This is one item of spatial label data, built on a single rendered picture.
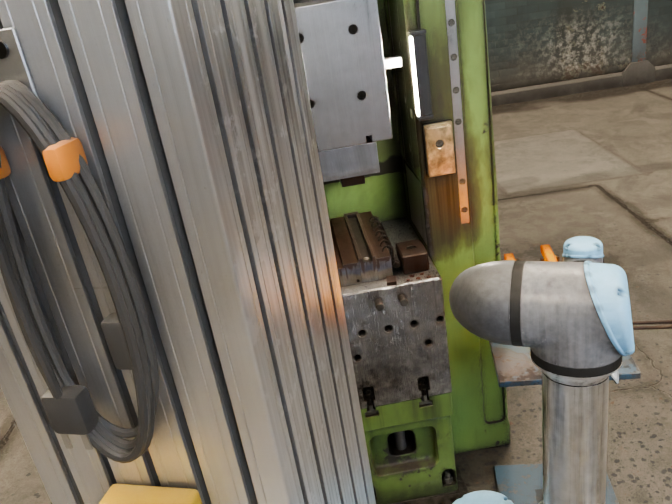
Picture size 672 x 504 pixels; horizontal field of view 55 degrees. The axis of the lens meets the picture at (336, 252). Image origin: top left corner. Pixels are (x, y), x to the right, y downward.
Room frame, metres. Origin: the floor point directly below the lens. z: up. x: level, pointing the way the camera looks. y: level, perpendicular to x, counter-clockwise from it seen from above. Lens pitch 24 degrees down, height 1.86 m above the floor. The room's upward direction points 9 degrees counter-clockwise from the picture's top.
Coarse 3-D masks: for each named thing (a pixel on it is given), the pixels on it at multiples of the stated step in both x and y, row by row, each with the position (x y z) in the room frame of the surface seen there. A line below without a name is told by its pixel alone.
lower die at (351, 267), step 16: (336, 224) 2.19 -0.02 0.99; (368, 224) 2.13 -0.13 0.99; (336, 240) 2.04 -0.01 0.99; (352, 240) 1.99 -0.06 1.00; (368, 240) 1.97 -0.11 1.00; (336, 256) 1.93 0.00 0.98; (352, 256) 1.89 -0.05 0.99; (384, 256) 1.84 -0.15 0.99; (352, 272) 1.84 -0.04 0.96; (368, 272) 1.84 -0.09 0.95; (384, 272) 1.84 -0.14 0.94
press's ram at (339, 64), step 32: (320, 0) 1.98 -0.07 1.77; (352, 0) 1.84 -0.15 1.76; (320, 32) 1.84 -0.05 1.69; (352, 32) 1.84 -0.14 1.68; (320, 64) 1.84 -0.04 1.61; (352, 64) 1.84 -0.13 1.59; (384, 64) 2.03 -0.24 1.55; (320, 96) 1.84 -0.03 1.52; (352, 96) 1.84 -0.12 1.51; (384, 96) 1.84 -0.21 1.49; (320, 128) 1.83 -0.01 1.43; (352, 128) 1.84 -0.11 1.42; (384, 128) 1.84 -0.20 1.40
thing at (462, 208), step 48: (384, 0) 2.33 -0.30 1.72; (432, 0) 1.99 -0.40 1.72; (480, 0) 2.00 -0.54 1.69; (432, 48) 1.99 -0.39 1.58; (480, 48) 2.00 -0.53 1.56; (432, 96) 1.99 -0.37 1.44; (480, 96) 2.00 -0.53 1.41; (480, 144) 2.00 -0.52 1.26; (432, 192) 1.99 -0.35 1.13; (480, 192) 2.00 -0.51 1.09; (432, 240) 1.99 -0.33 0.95; (480, 240) 2.00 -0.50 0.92; (480, 384) 1.99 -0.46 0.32; (480, 432) 1.99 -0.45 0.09
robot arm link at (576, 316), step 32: (512, 288) 0.72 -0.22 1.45; (544, 288) 0.70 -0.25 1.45; (576, 288) 0.69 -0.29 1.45; (608, 288) 0.67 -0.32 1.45; (512, 320) 0.70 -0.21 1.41; (544, 320) 0.68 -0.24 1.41; (576, 320) 0.67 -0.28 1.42; (608, 320) 0.65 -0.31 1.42; (544, 352) 0.69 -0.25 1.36; (576, 352) 0.66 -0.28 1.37; (608, 352) 0.66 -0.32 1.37; (544, 384) 0.71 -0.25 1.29; (576, 384) 0.67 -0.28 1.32; (608, 384) 0.69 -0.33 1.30; (544, 416) 0.70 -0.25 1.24; (576, 416) 0.67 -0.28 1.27; (544, 448) 0.70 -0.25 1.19; (576, 448) 0.66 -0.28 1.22; (544, 480) 0.69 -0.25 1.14; (576, 480) 0.66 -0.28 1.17
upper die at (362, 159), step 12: (360, 144) 1.84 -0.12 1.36; (372, 144) 1.84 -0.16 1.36; (324, 156) 1.83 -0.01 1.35; (336, 156) 1.84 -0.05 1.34; (348, 156) 1.84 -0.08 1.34; (360, 156) 1.84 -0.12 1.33; (372, 156) 1.84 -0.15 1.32; (324, 168) 1.83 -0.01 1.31; (336, 168) 1.84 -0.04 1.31; (348, 168) 1.84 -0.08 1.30; (360, 168) 1.84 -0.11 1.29; (372, 168) 1.84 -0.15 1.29; (324, 180) 1.83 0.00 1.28
